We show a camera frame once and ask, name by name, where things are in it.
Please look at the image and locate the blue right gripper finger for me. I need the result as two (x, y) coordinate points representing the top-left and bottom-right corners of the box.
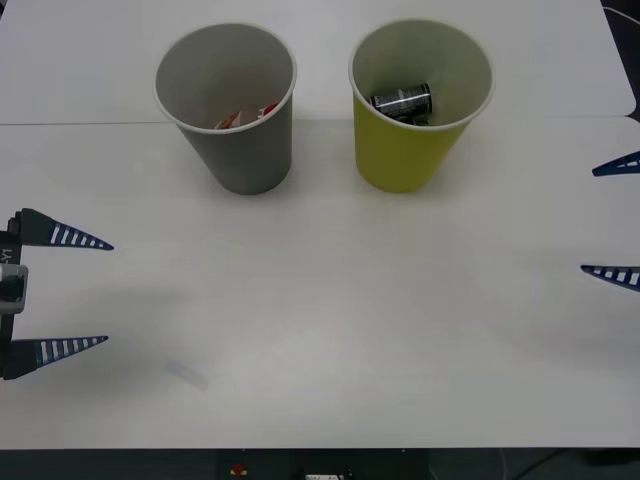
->
(580, 264), (640, 293)
(591, 150), (640, 178)

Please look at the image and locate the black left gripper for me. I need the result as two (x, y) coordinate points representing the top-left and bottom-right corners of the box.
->
(0, 207), (115, 382)

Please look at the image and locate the grey plastic waste bin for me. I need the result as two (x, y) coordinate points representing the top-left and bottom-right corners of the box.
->
(152, 22), (297, 196)

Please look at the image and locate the black drink can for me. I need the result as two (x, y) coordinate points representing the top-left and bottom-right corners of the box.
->
(369, 83), (434, 121)

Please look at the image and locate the yellow-green plastic waste bin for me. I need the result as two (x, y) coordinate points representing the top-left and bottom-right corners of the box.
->
(348, 18), (496, 194)

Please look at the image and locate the clear bottle with red cap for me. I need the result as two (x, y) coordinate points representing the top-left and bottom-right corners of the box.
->
(212, 102), (281, 132)

